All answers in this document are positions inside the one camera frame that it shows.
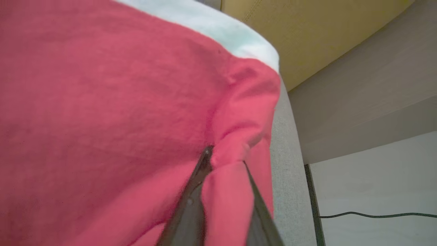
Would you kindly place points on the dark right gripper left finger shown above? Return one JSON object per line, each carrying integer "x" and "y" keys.
{"x": 187, "y": 218}

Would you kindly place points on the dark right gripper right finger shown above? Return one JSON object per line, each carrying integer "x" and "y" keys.
{"x": 263, "y": 225}

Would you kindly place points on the red shirt with white sleeves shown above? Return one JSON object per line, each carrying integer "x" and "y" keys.
{"x": 102, "y": 119}

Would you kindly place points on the grey fabric sofa seat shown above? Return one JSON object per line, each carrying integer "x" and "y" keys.
{"x": 290, "y": 191}

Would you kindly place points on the black sofa base trim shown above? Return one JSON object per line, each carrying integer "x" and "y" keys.
{"x": 314, "y": 205}

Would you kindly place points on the yellow cushion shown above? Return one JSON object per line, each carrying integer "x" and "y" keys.
{"x": 307, "y": 37}

